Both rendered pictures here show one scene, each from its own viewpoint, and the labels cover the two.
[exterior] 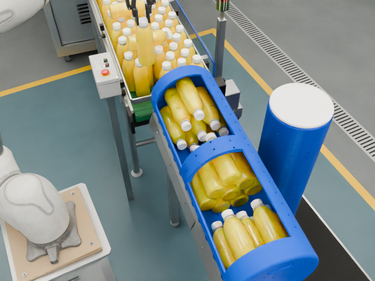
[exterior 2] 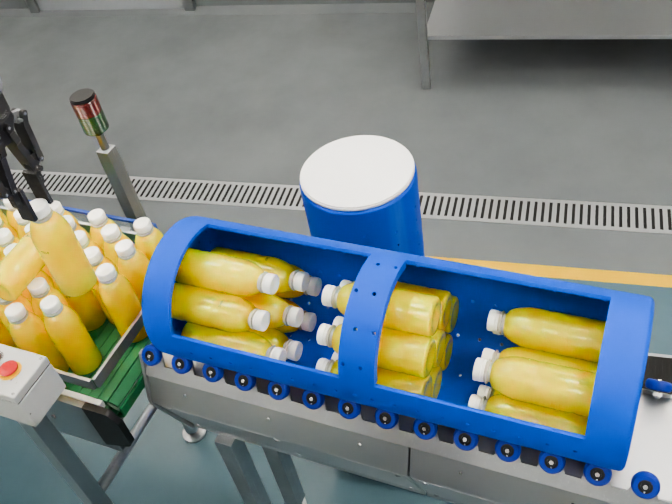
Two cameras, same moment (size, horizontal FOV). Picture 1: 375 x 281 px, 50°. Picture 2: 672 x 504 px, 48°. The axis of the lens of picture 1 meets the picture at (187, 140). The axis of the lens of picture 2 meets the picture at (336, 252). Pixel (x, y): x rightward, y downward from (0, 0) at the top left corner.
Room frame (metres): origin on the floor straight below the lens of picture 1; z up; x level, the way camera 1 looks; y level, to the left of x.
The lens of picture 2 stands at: (0.24, 0.50, 2.17)
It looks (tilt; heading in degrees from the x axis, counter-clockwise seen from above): 44 degrees down; 319
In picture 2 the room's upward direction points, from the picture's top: 12 degrees counter-clockwise
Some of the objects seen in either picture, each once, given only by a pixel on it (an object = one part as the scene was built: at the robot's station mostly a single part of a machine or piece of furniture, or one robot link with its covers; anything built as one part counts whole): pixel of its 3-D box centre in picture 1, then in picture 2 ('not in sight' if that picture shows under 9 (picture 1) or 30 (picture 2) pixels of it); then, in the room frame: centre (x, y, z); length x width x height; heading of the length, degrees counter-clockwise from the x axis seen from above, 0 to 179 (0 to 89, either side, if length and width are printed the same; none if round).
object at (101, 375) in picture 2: (173, 92); (146, 311); (1.41, 0.06, 0.96); 0.40 x 0.01 x 0.03; 109
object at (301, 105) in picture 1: (301, 104); (356, 171); (1.26, -0.50, 1.03); 0.28 x 0.28 x 0.01
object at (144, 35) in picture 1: (144, 43); (60, 249); (1.38, 0.17, 1.27); 0.07 x 0.07 x 0.19
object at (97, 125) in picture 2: (222, 3); (93, 120); (1.82, -0.18, 1.18); 0.06 x 0.06 x 0.05
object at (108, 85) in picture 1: (105, 74); (1, 379); (1.44, 0.38, 1.05); 0.20 x 0.10 x 0.10; 19
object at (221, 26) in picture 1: (216, 96); (170, 292); (1.82, -0.18, 0.55); 0.04 x 0.04 x 1.10; 19
